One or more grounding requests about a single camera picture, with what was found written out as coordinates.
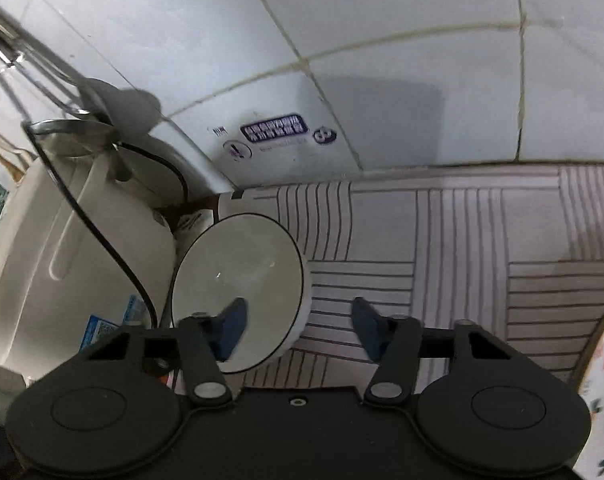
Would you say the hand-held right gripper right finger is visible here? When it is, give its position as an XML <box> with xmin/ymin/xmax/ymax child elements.
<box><xmin>351</xmin><ymin>297</ymin><xmax>514</xmax><ymax>406</ymax></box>

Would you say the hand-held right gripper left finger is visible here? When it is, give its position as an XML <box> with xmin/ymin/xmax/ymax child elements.
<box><xmin>84</xmin><ymin>297</ymin><xmax>249</xmax><ymax>408</ymax></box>

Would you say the striped grey mat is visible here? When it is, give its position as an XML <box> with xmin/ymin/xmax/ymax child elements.
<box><xmin>216</xmin><ymin>162</ymin><xmax>604</xmax><ymax>392</ymax></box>

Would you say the white rice cooker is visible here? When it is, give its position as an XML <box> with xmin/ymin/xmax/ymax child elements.
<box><xmin>0</xmin><ymin>132</ymin><xmax>179</xmax><ymax>377</ymax></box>

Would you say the black rice cooker cable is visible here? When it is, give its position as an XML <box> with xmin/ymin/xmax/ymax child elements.
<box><xmin>22</xmin><ymin>119</ymin><xmax>191</xmax><ymax>330</ymax></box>

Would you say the wall sticker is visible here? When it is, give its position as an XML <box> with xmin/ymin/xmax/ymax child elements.
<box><xmin>209</xmin><ymin>112</ymin><xmax>339</xmax><ymax>162</ymax></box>

